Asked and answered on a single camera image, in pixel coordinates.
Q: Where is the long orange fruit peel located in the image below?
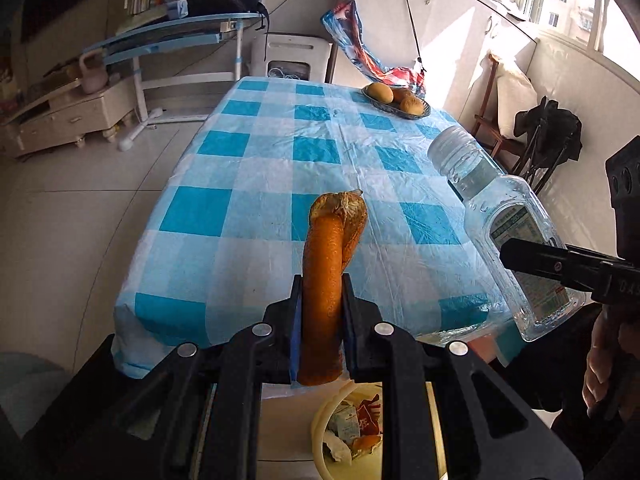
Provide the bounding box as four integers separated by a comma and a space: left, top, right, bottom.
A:
297, 189, 369, 387

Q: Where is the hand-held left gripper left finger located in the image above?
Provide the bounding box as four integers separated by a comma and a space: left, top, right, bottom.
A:
55, 274, 305, 480

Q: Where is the wooden chair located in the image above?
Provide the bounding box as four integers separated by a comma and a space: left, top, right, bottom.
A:
472, 52, 531, 176

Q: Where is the clear plastic bottle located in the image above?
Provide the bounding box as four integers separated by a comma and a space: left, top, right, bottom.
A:
427, 125, 587, 343

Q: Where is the small white carton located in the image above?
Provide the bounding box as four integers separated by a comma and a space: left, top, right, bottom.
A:
327, 404, 361, 443

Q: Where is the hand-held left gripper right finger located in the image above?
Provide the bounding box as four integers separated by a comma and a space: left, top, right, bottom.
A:
340, 273, 587, 480

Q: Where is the colourful hanging bag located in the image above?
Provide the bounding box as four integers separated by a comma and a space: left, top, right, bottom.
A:
320, 0, 428, 98

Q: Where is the pink kettlebell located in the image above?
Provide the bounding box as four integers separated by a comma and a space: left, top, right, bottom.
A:
79, 51, 108, 95

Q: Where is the blue study desk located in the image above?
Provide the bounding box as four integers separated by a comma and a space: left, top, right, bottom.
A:
82, 12, 268, 153

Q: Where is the small orange peel piece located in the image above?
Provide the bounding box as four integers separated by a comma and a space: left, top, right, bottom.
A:
350, 434, 383, 456

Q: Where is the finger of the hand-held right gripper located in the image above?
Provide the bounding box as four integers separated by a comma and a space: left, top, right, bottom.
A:
499, 237, 622, 305

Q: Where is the white pillow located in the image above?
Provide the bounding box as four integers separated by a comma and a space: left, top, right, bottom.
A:
495, 55, 538, 141

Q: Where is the person's right hand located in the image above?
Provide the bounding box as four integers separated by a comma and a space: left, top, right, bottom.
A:
582, 307, 640, 423

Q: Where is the dark bread basket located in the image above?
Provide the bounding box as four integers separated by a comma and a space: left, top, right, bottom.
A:
361, 81, 432, 120

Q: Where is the yellow plastic bin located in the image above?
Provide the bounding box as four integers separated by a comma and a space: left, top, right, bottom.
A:
310, 381, 448, 480

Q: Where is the blue checkered tablecloth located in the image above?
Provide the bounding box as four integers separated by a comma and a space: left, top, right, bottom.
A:
112, 76, 526, 381

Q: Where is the cream television stand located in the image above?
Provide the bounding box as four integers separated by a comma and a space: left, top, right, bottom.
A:
0, 77, 138, 158

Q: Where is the light blue plastic stool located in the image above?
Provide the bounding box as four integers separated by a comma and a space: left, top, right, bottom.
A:
0, 351, 71, 441

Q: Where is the person's right leg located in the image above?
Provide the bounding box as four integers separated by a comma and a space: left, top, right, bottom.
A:
492, 305, 640, 480

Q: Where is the white cabinet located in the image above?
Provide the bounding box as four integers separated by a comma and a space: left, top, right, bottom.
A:
347, 0, 541, 126

